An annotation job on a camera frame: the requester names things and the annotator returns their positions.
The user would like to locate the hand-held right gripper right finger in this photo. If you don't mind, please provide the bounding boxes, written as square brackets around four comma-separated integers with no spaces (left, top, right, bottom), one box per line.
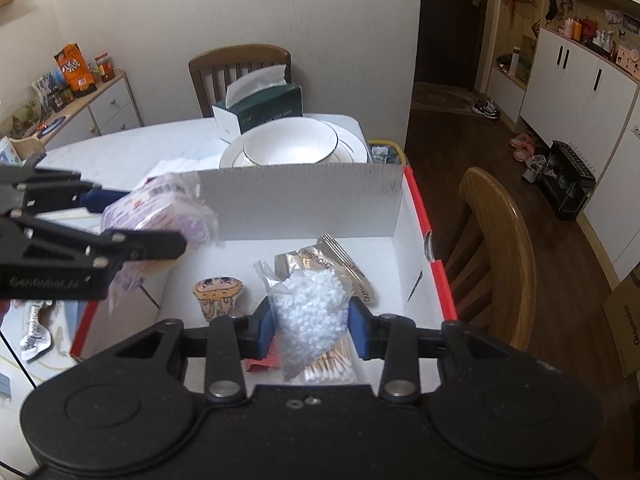
[348,297,551,404]

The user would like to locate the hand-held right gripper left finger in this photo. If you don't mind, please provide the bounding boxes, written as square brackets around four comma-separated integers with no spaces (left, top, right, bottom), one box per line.
[85,297,277,404]

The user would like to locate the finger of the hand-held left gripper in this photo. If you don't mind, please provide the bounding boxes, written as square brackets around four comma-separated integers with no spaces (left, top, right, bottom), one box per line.
[27,229,189,269]
[0,152,133,217]

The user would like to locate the small red packet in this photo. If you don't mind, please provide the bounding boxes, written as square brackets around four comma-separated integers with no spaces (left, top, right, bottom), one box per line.
[246,337,281,372]

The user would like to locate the pink tissue pack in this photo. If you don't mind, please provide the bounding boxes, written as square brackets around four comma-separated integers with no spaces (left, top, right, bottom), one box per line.
[101,171,221,306]

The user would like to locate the white cotton ball bag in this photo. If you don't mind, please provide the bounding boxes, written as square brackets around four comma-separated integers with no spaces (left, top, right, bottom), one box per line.
[254,259,351,382]

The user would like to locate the gold foil packet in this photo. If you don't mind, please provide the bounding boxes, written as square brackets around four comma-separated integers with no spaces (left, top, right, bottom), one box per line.
[274,234,376,306]

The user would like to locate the cartoon face cup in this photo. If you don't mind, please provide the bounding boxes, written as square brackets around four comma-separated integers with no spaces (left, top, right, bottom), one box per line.
[193,276,246,322]

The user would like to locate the red cardboard box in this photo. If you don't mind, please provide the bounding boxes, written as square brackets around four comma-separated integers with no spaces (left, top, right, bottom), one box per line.
[70,164,458,386]

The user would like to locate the yellow rimmed container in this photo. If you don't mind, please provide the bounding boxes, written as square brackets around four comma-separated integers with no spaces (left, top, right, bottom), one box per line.
[367,139,408,166]

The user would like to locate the silver foil packet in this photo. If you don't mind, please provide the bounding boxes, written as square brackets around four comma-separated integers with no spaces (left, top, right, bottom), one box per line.
[19,300,53,362]

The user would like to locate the white paper napkin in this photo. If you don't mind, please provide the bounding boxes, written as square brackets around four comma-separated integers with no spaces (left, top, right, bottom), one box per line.
[145,157,221,183]

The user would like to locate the white sideboard cabinet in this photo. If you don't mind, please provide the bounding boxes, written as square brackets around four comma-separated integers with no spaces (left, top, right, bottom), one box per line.
[10,67,143,153]

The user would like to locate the red jar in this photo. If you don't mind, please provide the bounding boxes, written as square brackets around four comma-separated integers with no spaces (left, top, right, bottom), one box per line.
[94,52,116,82]

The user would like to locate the orange snack bag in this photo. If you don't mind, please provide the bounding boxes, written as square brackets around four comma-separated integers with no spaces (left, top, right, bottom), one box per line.
[54,42,98,98]

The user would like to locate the wooden chair curved back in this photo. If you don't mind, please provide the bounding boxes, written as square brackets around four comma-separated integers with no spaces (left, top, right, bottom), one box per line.
[444,166,537,352]

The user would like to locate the wooden chair slatted back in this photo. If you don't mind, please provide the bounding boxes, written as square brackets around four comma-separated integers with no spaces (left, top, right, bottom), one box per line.
[188,44,292,118]

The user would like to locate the green tissue box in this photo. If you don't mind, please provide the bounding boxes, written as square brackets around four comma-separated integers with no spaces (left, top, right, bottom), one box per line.
[211,64,304,143]

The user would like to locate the white bowl on plates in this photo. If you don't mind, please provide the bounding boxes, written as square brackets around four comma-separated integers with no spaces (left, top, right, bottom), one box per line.
[219,119,370,169]

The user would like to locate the grey slippers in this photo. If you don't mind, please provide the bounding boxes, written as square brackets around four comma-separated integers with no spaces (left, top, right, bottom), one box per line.
[522,155,549,183]

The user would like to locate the pink sandals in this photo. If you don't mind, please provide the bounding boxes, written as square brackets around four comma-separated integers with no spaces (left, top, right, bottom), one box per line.
[510,132,536,161]

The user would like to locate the brown cardboard carton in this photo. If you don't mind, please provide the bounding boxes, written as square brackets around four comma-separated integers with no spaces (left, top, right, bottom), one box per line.
[601,264,640,378]

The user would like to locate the dark door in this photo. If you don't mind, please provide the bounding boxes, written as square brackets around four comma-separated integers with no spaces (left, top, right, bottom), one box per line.
[414,0,493,96]

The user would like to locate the white wall cupboards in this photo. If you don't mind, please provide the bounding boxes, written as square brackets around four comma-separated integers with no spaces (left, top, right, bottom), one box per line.
[487,0,640,281]

